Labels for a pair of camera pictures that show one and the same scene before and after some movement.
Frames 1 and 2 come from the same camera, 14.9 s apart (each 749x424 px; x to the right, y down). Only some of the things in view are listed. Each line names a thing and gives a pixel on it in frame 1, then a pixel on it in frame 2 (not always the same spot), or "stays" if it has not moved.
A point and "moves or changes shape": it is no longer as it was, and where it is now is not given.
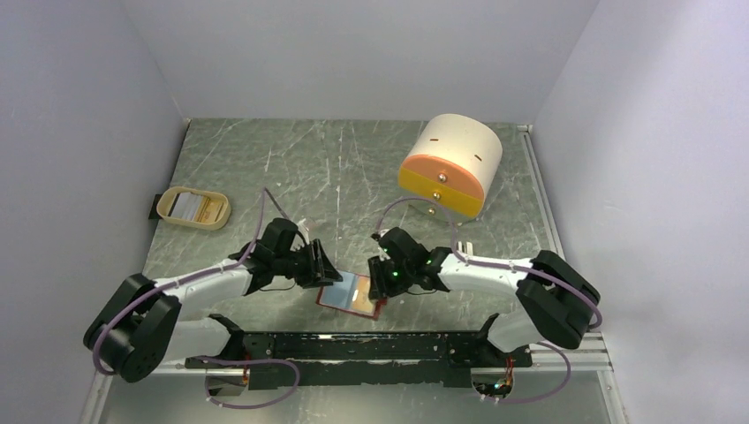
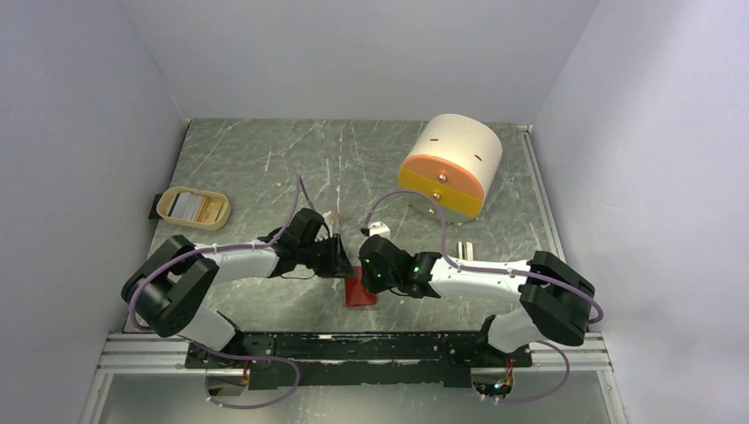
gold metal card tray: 193,208 stays
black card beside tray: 154,213 stays
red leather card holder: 351,294 moves or changes shape
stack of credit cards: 195,207 stays
